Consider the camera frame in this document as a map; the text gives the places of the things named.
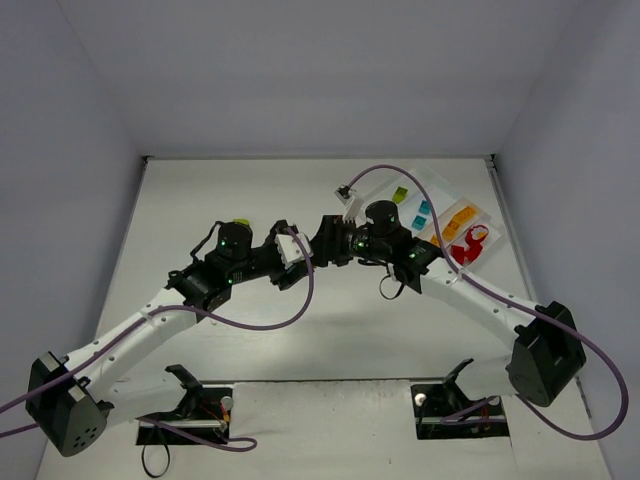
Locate teal square brick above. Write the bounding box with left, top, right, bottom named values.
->
left=411, top=215, right=427, bottom=231

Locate small teal brick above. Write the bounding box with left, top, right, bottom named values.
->
left=418, top=200, right=432, bottom=215

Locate yellow curved brick back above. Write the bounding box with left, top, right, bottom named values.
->
left=441, top=220, right=460, bottom=241

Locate red curved brick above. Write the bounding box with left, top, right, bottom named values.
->
left=450, top=245, right=466, bottom=265

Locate long yellow brick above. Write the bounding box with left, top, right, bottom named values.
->
left=451, top=205, right=477, bottom=226

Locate red flower print brick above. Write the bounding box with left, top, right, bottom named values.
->
left=465, top=224, right=490, bottom=246

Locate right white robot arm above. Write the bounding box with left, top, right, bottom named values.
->
left=311, top=200, right=586, bottom=407

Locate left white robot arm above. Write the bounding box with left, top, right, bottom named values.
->
left=24, top=221, right=325, bottom=457

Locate white compartment sorting tray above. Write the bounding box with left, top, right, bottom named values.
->
left=368, top=166, right=505, bottom=272

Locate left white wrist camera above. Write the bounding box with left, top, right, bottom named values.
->
left=275, top=233, right=313, bottom=269

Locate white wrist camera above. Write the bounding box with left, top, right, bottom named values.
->
left=275, top=233, right=313, bottom=269
left=335, top=185, right=364, bottom=222

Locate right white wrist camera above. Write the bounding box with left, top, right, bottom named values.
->
left=335, top=185, right=364, bottom=222

